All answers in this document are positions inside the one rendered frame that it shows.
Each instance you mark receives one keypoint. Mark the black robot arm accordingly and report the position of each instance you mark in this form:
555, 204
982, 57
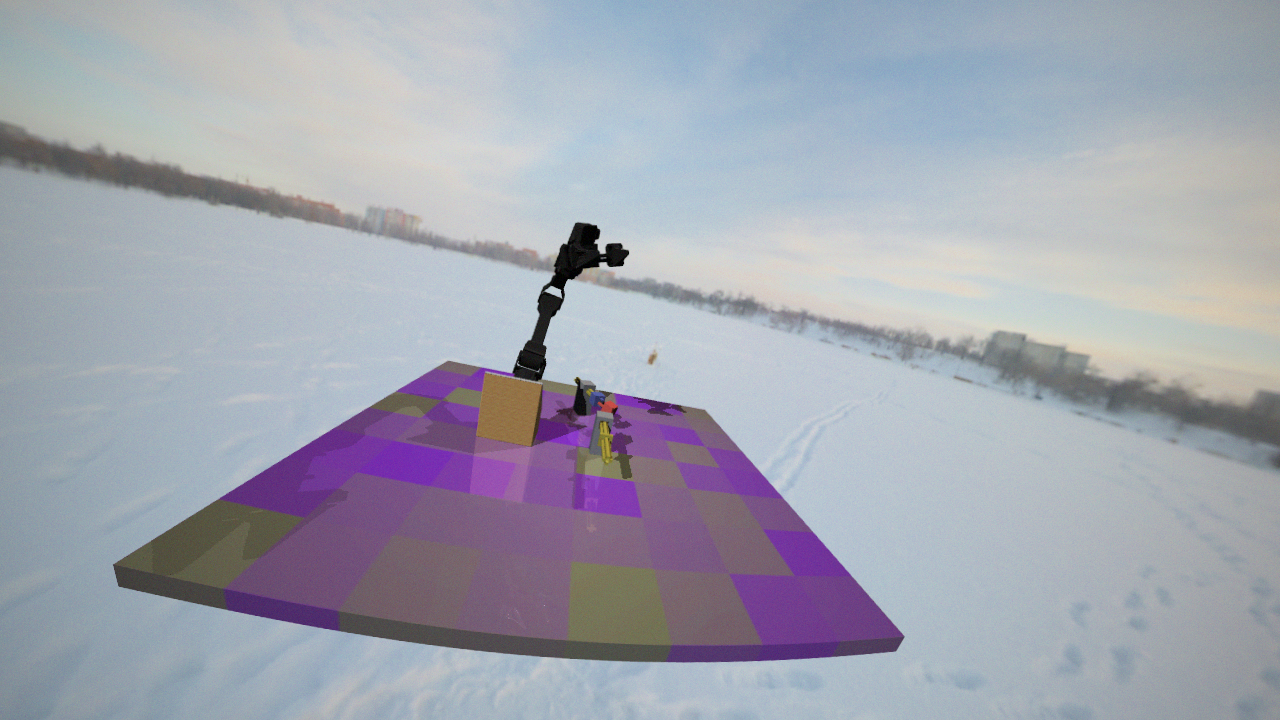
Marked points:
533, 354

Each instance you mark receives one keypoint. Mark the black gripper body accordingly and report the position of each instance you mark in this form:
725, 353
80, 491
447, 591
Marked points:
566, 261

